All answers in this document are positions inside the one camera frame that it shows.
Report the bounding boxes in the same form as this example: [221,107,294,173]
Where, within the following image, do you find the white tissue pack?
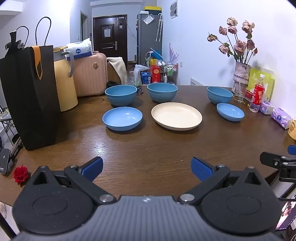
[63,38,93,61]

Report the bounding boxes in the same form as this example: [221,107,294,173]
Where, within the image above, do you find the grey refrigerator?
[137,13,163,66]

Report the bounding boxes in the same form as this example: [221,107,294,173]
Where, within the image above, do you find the red rose flower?
[13,165,30,186]

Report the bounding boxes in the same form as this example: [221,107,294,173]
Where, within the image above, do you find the yellow round object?
[288,120,296,141]

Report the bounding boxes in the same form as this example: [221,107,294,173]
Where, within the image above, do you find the blue shallow plate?
[102,107,143,132]
[217,103,245,122]

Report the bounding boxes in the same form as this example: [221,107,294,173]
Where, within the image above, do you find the purple flowered tissue pack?
[270,107,294,129]

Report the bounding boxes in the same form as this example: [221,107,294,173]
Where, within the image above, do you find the white flat box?
[190,77,210,87]

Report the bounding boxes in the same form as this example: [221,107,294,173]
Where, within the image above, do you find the dark brown door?
[93,14,128,67]

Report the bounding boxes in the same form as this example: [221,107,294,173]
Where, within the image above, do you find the dried rose bouquet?
[207,17,258,65]

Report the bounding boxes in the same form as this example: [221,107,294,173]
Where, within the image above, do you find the wall poster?
[170,0,179,19]

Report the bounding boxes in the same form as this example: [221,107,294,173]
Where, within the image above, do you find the black paper bag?
[0,17,62,151]

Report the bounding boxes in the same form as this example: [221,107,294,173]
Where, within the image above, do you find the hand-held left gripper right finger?
[177,156,269,206]

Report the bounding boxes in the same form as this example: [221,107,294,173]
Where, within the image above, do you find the blue carton box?
[140,71,152,85]

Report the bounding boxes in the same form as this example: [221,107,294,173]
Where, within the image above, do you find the white plastic bag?
[133,64,149,87]

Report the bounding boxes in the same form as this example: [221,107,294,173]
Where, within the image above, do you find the display screen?
[275,199,296,231]

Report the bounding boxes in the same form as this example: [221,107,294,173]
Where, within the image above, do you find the black power bank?
[0,148,11,175]

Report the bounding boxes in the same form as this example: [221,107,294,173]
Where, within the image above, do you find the clear drinking glass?
[233,83,248,103]

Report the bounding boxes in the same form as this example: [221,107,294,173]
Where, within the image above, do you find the purple feather wall decal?
[169,42,179,64]

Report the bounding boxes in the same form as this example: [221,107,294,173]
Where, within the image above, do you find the green paper bag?
[246,67,275,102]

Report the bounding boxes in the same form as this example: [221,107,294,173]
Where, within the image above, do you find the wire storage rack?
[162,62,179,86]

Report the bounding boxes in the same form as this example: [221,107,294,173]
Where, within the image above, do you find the folding chair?
[0,105,23,158]

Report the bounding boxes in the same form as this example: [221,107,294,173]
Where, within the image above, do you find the yellow box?
[144,6,162,15]

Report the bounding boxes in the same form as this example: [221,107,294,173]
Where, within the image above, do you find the pink ribbed suitcase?
[73,51,109,97]

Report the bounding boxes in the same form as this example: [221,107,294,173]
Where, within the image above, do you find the blue deep bowl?
[207,86,234,105]
[105,85,138,107]
[147,83,178,103]

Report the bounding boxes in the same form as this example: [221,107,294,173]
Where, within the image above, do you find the cream round plate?
[151,102,203,131]

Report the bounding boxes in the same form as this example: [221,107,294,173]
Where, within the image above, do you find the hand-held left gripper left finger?
[32,156,117,206]

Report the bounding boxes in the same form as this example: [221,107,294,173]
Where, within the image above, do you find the cream yellow thermos jug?
[53,46,78,112]

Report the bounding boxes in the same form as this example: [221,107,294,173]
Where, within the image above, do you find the beige cloth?
[107,57,128,85]

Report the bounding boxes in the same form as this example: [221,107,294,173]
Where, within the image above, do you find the folded white umbrella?
[155,13,164,42]

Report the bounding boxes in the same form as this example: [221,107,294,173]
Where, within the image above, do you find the red carton box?
[150,65,162,84]

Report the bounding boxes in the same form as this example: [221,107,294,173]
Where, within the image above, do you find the red label plastic bottle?
[249,74,266,113]

